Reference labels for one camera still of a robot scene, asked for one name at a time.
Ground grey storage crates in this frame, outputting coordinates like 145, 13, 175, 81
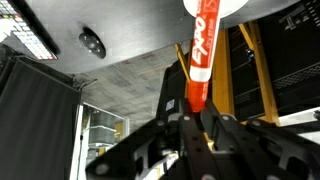
86, 106, 124, 163

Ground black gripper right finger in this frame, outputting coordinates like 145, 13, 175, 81
200, 100, 294, 180

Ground red and white Expo marker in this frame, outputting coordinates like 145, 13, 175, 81
187, 10, 220, 112

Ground small black clicker remote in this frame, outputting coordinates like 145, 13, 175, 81
79, 27, 106, 59

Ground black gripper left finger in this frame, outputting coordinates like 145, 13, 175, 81
178, 99, 219, 180

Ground long black and silver remote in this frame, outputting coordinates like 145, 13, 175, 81
0, 0, 59, 60

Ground white ceramic mug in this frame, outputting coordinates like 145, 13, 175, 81
183, 0, 249, 18

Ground yellow wooden easel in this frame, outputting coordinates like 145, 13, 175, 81
173, 20, 282, 127

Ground black monitor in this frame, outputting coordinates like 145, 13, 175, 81
155, 0, 320, 125

